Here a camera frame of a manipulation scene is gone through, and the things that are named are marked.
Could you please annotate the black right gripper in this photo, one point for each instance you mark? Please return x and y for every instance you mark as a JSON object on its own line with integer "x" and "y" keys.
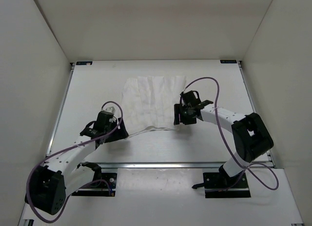
{"x": 178, "y": 110}

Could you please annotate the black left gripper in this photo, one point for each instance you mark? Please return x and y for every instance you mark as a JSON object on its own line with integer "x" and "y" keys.
{"x": 121, "y": 132}

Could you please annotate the white pleated skirt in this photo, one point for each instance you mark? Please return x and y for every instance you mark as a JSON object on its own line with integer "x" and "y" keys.
{"x": 148, "y": 103}

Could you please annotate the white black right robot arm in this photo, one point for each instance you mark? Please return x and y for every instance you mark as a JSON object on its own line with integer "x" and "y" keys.
{"x": 251, "y": 137}

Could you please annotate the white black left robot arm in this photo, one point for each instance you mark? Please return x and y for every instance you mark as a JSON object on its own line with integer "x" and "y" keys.
{"x": 58, "y": 176}

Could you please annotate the blue right corner label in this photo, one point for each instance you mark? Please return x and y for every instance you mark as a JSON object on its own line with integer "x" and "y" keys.
{"x": 228, "y": 61}

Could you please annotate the blue corner label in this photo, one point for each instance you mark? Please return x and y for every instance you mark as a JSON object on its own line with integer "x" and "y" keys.
{"x": 228, "y": 61}
{"x": 84, "y": 63}

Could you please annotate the blue left corner label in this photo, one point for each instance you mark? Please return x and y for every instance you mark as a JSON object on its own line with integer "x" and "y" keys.
{"x": 84, "y": 63}

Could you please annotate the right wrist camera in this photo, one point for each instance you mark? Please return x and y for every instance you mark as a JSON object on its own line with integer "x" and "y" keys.
{"x": 188, "y": 96}

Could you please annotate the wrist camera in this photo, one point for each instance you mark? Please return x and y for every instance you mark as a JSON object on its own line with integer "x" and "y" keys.
{"x": 188, "y": 96}
{"x": 110, "y": 110}

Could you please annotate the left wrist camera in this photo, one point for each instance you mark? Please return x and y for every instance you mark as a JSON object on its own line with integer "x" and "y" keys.
{"x": 110, "y": 110}

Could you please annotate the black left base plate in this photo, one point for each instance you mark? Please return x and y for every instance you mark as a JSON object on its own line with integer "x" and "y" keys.
{"x": 104, "y": 187}

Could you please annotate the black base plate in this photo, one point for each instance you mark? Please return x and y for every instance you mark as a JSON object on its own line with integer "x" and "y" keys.
{"x": 104, "y": 187}
{"x": 215, "y": 186}

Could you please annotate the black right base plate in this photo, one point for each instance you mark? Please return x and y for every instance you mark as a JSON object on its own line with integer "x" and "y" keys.
{"x": 215, "y": 186}

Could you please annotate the aluminium table frame rail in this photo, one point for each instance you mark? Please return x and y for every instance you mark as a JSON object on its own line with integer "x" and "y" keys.
{"x": 198, "y": 145}

